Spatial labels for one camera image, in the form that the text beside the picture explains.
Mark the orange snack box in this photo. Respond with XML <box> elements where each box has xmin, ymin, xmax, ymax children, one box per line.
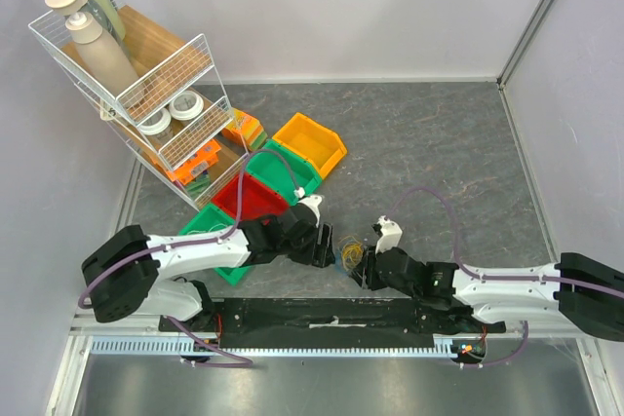
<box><xmin>146</xmin><ymin>138</ymin><xmax>221</xmax><ymax>186</ymax></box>

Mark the green bin upper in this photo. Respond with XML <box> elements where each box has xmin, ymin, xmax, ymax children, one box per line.
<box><xmin>246</xmin><ymin>139</ymin><xmax>322</xmax><ymax>205</ymax></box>

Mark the green bottle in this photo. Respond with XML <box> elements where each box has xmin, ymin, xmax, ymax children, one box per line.
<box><xmin>88</xmin><ymin>0</ymin><xmax>126</xmax><ymax>43</ymax></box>

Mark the white wire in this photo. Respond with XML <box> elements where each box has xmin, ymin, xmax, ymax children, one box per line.
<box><xmin>184</xmin><ymin>221</ymin><xmax>230</xmax><ymax>237</ymax></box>

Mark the white lid jar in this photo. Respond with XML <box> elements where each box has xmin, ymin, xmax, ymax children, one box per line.
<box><xmin>138</xmin><ymin>108</ymin><xmax>174</xmax><ymax>146</ymax></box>
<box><xmin>168</xmin><ymin>91</ymin><xmax>204</xmax><ymax>126</ymax></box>

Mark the green bin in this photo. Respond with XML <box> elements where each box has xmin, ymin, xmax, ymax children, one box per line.
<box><xmin>246</xmin><ymin>139</ymin><xmax>322</xmax><ymax>205</ymax></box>
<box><xmin>179</xmin><ymin>204</ymin><xmax>250</xmax><ymax>286</ymax></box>

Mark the white lid jar right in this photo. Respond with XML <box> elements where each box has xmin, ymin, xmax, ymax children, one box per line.
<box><xmin>168</xmin><ymin>91</ymin><xmax>204</xmax><ymax>126</ymax></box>

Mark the yellow plastic bin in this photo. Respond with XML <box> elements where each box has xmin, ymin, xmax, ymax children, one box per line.
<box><xmin>273</xmin><ymin>112</ymin><xmax>348</xmax><ymax>179</ymax></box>

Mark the white wire shelf rack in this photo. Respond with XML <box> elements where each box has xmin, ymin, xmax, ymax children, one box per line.
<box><xmin>29</xmin><ymin>0</ymin><xmax>248</xmax><ymax>209</ymax></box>

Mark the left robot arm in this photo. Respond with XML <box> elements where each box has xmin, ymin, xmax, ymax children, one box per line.
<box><xmin>78</xmin><ymin>206</ymin><xmax>335</xmax><ymax>331</ymax></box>

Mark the green bin lower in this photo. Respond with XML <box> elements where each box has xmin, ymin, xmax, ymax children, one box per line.
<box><xmin>179</xmin><ymin>204</ymin><xmax>250</xmax><ymax>286</ymax></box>

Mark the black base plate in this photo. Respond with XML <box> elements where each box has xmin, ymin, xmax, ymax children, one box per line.
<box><xmin>183</xmin><ymin>298</ymin><xmax>506</xmax><ymax>347</ymax></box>

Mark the red plastic bin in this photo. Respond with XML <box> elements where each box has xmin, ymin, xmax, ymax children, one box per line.
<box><xmin>213</xmin><ymin>173</ymin><xmax>290</xmax><ymax>221</ymax></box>

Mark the white lid jar left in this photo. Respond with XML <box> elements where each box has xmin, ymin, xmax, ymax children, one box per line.
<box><xmin>138</xmin><ymin>108</ymin><xmax>174</xmax><ymax>146</ymax></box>

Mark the slotted cable duct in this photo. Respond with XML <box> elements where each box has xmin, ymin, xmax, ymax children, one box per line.
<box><xmin>90</xmin><ymin>335</ymin><xmax>478</xmax><ymax>359</ymax></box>

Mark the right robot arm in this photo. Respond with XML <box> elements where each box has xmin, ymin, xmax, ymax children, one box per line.
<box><xmin>350</xmin><ymin>246</ymin><xmax>623</xmax><ymax>342</ymax></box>

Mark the beige pump bottle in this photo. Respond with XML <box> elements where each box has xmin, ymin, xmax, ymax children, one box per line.
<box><xmin>65</xmin><ymin>12</ymin><xmax>145</xmax><ymax>108</ymax></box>

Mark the wire bundle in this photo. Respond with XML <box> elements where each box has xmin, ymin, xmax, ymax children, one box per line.
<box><xmin>336</xmin><ymin>235</ymin><xmax>368</xmax><ymax>274</ymax></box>

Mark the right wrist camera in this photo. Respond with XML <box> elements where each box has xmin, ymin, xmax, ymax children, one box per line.
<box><xmin>372</xmin><ymin>215</ymin><xmax>403</xmax><ymax>254</ymax></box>

